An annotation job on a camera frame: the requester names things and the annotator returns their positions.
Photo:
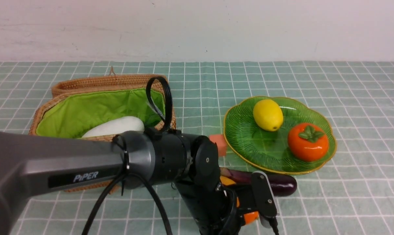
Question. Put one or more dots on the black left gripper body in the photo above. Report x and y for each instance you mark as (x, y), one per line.
(219, 211)

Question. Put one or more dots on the yellow lemon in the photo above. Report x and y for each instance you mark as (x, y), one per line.
(268, 115)

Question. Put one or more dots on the orange persimmon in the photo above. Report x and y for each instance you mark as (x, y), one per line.
(307, 142)

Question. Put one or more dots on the white radish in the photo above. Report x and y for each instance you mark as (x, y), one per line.
(116, 126)

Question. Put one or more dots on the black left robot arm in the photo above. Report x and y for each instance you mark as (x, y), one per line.
(204, 171)

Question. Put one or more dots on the orange yellow mango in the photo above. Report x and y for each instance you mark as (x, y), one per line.
(248, 217)

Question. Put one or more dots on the purple eggplant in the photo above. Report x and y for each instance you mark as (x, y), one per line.
(281, 185)

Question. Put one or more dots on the orange foam cube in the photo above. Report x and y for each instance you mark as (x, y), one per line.
(221, 144)

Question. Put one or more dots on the green leaf-shaped glass plate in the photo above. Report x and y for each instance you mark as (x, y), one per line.
(269, 151)

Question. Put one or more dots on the green checkered tablecloth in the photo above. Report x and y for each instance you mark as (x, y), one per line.
(353, 194)

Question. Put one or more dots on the woven rattan basket lid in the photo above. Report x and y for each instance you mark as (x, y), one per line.
(135, 80)

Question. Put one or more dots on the woven rattan basket green lining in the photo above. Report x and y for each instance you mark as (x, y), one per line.
(86, 111)

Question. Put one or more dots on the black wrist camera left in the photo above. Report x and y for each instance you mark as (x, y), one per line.
(264, 200)

